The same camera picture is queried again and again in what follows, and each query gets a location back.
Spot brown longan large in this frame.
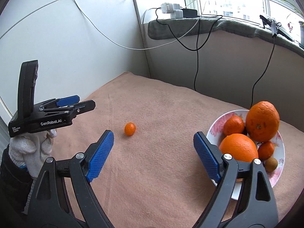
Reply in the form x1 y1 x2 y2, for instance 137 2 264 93
264 157 278 172

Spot smooth large orange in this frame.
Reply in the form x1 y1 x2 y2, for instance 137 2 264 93
219 133 259 162

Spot spotted large orange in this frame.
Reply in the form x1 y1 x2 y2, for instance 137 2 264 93
245 101 280 143

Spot black clip device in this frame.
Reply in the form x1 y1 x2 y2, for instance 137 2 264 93
259 14 294 42

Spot floral white plate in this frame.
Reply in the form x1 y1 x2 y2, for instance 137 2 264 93
206 109 285 187

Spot white gloved left hand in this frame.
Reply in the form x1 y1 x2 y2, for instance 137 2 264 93
9 129 57 180

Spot grey-green sill cloth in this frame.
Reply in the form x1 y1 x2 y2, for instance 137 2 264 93
147 18 303 57

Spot black cable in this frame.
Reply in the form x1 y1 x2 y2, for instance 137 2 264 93
250 34 277 111
155 7 224 92

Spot small kumquat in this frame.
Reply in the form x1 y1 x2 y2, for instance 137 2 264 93
124 123 137 136

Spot black power brick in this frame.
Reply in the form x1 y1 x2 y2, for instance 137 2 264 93
182 8 198 18

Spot black cable right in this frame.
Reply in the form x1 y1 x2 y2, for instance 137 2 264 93
250 34 277 111

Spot mandarin orange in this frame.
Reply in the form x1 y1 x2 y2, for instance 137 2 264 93
258 141 275 161
223 115 245 136

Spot white power adapters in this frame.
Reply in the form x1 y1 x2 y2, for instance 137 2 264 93
161 3 183 19

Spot black camera box left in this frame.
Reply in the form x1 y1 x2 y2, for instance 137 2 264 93
17 60 39 120

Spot black cable left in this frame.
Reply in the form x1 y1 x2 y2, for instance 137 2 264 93
155 7 224 92

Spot white cable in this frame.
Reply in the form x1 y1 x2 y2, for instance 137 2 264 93
0 0 205 51

